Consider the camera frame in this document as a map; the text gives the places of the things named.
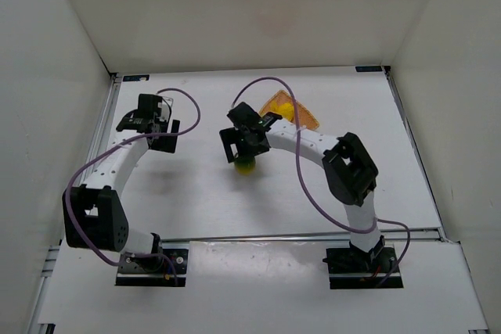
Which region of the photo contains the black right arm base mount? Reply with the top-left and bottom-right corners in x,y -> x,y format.
323,247 -> 404,290

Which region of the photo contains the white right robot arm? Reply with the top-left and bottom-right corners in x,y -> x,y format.
219,102 -> 384,264

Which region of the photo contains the woven bamboo fruit bowl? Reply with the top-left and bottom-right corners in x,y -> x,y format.
259,90 -> 319,131

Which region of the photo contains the yellow fake pear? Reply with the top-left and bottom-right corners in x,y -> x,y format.
272,102 -> 294,122

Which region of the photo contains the green peeled fake lime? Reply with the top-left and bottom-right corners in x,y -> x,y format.
233,156 -> 256,175

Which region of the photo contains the blue label sticker left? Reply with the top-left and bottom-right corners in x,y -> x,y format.
122,74 -> 150,82

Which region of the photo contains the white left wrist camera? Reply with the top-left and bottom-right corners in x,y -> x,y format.
158,95 -> 173,121

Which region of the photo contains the blue label sticker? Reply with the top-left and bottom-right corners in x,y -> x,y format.
122,74 -> 150,82
355,66 -> 383,73

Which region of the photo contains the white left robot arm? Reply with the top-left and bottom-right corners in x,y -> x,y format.
63,94 -> 180,266

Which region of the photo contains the aluminium front rail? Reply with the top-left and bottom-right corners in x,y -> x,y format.
161,228 -> 443,242

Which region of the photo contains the blue label sticker right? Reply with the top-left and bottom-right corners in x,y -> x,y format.
355,66 -> 383,73

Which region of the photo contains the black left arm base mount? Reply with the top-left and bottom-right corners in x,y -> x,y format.
115,242 -> 189,288

